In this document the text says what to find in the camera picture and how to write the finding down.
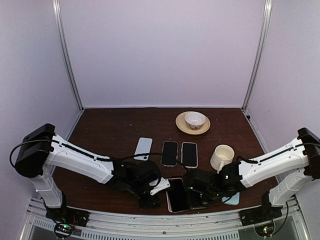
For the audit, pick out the pink phone case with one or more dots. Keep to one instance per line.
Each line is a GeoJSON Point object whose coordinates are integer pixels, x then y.
{"type": "Point", "coordinates": [168, 202]}

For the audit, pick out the white phone case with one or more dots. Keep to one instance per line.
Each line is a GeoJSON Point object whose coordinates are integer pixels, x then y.
{"type": "Point", "coordinates": [181, 160]}

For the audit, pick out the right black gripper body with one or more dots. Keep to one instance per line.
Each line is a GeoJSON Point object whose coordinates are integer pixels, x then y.
{"type": "Point", "coordinates": [213, 194]}

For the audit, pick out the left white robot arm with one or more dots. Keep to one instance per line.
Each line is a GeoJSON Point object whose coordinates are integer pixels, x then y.
{"type": "Point", "coordinates": [43, 148]}

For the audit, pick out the aluminium front rail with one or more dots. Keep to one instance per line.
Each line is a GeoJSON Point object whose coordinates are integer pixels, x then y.
{"type": "Point", "coordinates": [224, 225]}

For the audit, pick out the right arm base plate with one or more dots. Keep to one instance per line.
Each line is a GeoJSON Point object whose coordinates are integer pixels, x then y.
{"type": "Point", "coordinates": [265, 212]}

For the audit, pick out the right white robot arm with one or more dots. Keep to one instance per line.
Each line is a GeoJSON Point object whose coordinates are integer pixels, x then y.
{"type": "Point", "coordinates": [301, 157]}

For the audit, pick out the black smartphone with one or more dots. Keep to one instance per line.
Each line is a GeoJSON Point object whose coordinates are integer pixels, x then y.
{"type": "Point", "coordinates": [169, 153]}
{"type": "Point", "coordinates": [189, 154]}

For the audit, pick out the left aluminium frame post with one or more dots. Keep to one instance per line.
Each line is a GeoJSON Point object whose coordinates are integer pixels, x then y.
{"type": "Point", "coordinates": [66, 57]}

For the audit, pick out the aluminium frame post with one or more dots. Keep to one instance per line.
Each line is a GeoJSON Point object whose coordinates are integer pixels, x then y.
{"type": "Point", "coordinates": [264, 30]}
{"type": "Point", "coordinates": [66, 57]}

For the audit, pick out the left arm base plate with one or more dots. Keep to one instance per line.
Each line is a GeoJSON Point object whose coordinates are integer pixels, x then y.
{"type": "Point", "coordinates": [70, 216]}

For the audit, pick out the light blue phone case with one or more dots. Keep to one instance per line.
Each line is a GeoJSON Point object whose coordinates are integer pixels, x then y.
{"type": "Point", "coordinates": [231, 200]}

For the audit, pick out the white ceramic bowl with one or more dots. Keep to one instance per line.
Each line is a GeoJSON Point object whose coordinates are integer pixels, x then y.
{"type": "Point", "coordinates": [195, 120]}

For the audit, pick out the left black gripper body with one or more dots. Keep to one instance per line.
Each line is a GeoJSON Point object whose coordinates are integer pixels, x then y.
{"type": "Point", "coordinates": [137, 188]}

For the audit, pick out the cream ceramic mug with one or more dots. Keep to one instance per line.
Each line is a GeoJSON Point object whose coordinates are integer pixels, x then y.
{"type": "Point", "coordinates": [222, 156]}

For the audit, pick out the light blue smartphone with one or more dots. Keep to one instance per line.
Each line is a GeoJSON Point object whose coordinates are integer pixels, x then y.
{"type": "Point", "coordinates": [143, 148]}

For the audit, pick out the right aluminium frame post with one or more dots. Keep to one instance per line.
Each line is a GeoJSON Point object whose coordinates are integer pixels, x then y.
{"type": "Point", "coordinates": [264, 30]}

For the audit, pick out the beige ceramic saucer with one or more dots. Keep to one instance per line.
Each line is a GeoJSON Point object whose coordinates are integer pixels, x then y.
{"type": "Point", "coordinates": [184, 127]}

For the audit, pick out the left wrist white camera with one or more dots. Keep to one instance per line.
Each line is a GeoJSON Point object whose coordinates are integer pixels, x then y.
{"type": "Point", "coordinates": [159, 185]}

